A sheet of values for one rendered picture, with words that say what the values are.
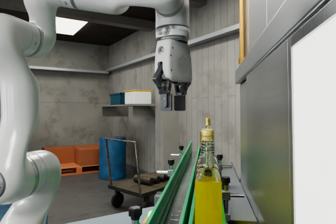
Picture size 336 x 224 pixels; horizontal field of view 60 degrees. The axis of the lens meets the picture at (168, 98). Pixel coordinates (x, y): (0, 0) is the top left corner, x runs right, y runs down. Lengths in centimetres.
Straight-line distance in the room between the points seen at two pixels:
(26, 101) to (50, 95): 692
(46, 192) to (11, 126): 22
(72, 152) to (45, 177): 626
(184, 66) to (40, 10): 43
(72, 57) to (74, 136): 204
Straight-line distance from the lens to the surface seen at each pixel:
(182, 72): 71
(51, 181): 94
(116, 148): 594
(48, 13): 91
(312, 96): 38
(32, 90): 88
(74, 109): 790
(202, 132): 75
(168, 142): 496
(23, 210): 95
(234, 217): 100
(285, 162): 49
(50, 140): 782
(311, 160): 39
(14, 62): 86
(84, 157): 673
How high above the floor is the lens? 138
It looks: 2 degrees up
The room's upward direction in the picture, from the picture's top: straight up
